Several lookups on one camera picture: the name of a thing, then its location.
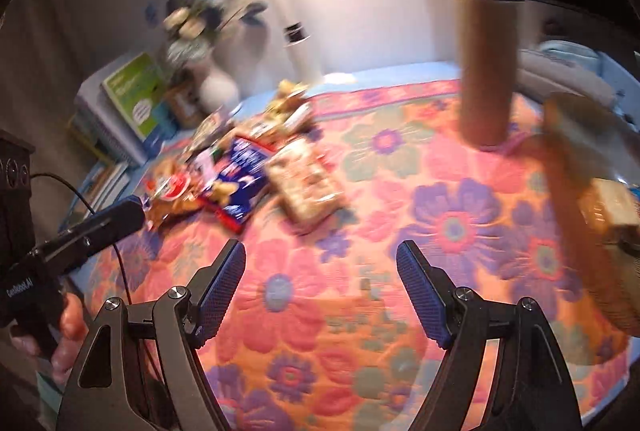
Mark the blue snack packet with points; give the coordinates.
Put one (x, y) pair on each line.
(240, 176)

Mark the pale bedding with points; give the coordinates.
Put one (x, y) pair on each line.
(570, 71)

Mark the blue and white flowers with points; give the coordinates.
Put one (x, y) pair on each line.
(195, 6)

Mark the brown pen holder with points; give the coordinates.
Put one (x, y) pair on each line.
(184, 106)

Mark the floral quilted blanket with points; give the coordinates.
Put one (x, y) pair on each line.
(350, 261)

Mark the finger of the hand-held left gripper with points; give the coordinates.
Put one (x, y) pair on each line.
(100, 226)

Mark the person's left hand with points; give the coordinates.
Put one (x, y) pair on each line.
(72, 331)

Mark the clear nut bar packet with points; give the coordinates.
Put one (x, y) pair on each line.
(305, 186)

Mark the brown thermos silver lid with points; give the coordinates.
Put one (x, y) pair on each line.
(487, 61)

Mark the light blue sheet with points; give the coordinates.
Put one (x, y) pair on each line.
(350, 78)

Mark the flat stacked books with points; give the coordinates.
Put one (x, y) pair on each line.
(105, 191)

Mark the red label pastry packet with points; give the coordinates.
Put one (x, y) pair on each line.
(172, 196)

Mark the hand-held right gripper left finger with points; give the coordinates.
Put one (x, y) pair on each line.
(225, 281)

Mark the white bottle black cap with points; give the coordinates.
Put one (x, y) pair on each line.
(305, 56)

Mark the grey patterned snack packet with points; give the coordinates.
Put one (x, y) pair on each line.
(212, 131)

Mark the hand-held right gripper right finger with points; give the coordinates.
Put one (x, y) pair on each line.
(422, 296)

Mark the upright white books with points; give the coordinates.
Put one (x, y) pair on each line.
(105, 121)

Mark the yellow snack packet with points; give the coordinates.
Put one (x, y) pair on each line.
(290, 93)

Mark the white ribbed vase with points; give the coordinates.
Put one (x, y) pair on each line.
(217, 86)

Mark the brown wooden basket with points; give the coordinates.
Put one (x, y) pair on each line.
(585, 231)

